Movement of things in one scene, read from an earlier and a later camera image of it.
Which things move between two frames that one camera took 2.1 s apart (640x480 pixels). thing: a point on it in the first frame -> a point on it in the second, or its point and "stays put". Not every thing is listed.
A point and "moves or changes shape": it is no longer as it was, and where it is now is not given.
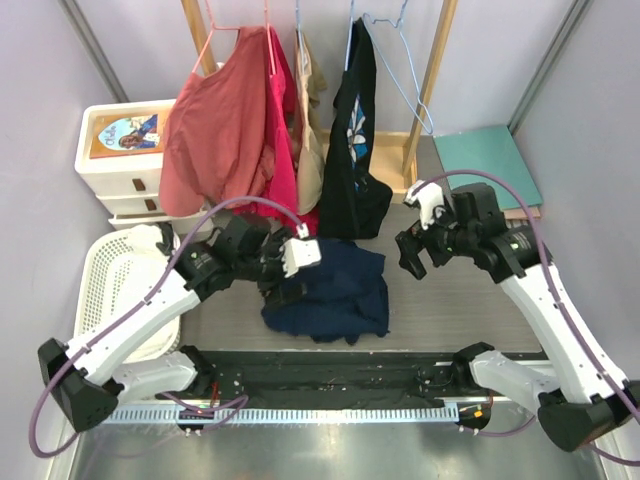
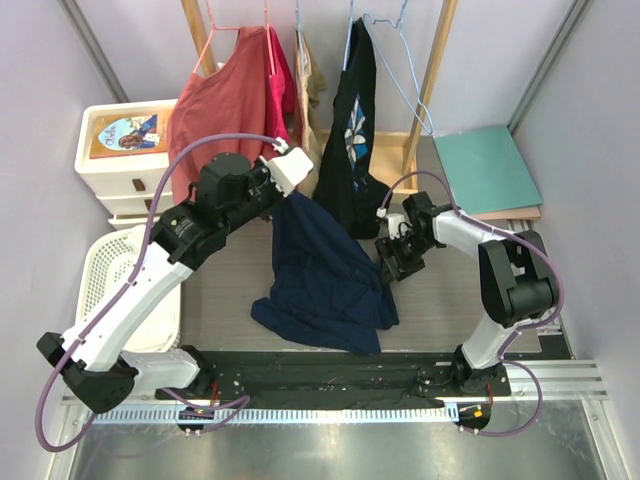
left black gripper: x=271 y=290 -> x=258 y=171
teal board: x=489 y=150 stays put
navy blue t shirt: x=343 y=299 moves or changes shape
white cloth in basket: x=143 y=239 stays put
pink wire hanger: x=213 y=28 stays put
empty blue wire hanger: x=398 y=26 stays put
